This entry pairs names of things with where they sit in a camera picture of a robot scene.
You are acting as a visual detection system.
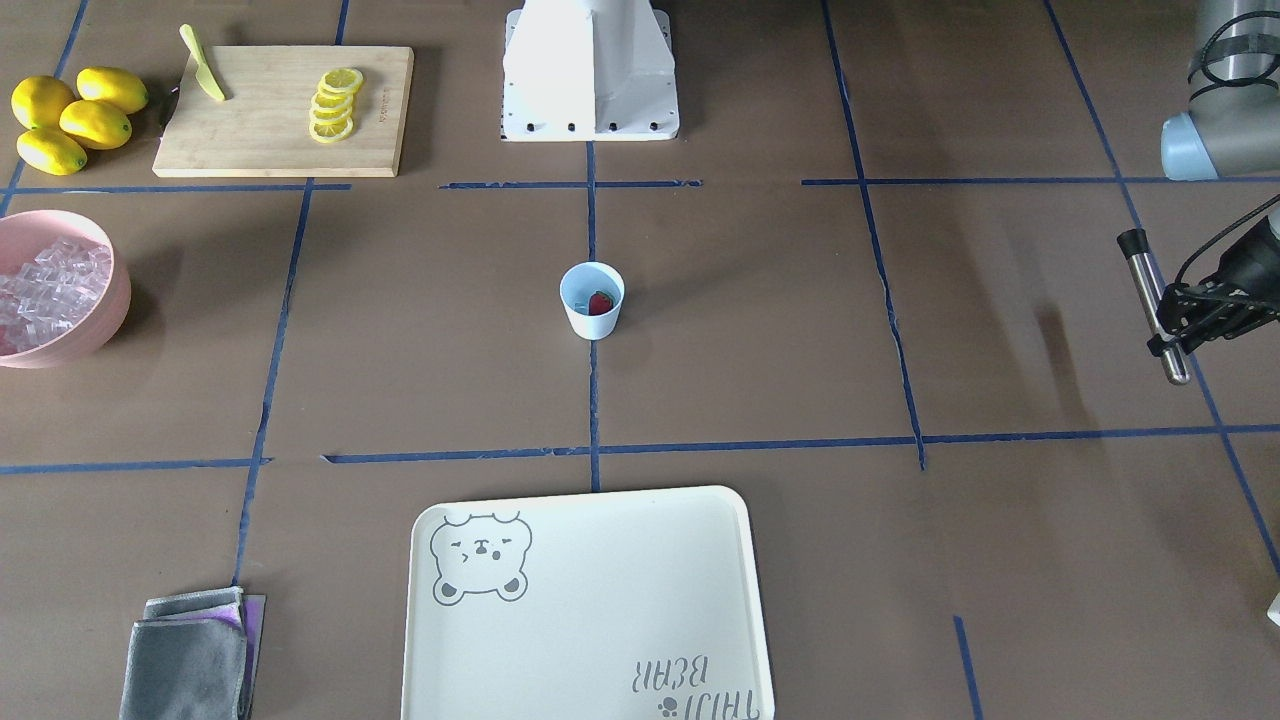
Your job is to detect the wooden cutting board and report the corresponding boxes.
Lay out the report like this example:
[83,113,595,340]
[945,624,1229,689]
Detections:
[152,45,413,178]

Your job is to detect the lemon slices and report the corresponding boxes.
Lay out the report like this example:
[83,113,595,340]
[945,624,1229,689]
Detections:
[307,67,365,143]

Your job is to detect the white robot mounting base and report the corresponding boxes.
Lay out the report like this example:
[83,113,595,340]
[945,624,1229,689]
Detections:
[500,1,681,143]

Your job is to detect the red strawberry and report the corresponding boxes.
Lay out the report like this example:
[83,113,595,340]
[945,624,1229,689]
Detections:
[586,291,614,316]

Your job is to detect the steel muddler rod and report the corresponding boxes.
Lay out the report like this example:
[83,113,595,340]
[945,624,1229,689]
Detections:
[1116,228,1190,386]

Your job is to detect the cream bear serving tray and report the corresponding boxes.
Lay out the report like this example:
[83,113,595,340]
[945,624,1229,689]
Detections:
[399,486,776,719]

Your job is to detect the pink bowl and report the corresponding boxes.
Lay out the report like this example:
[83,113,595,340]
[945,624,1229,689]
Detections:
[1,210,131,369]

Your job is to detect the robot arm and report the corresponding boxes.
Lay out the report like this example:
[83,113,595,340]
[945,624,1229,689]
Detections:
[1148,1,1279,356]

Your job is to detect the yellow-green knife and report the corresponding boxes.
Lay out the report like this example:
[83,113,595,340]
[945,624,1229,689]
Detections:
[178,23,227,102]

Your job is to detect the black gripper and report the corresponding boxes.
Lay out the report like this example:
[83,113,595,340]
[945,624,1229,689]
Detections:
[1147,215,1279,357]

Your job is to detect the whole yellow lemon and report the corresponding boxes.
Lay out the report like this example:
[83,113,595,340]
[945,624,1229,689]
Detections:
[58,100,133,150]
[15,128,88,176]
[76,67,150,117]
[10,76,77,129]

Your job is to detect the light blue plastic cup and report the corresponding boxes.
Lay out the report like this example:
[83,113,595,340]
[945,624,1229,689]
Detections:
[559,261,626,341]

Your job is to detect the folded grey cloth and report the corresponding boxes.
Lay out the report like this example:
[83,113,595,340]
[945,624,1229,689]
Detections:
[119,585,268,719]

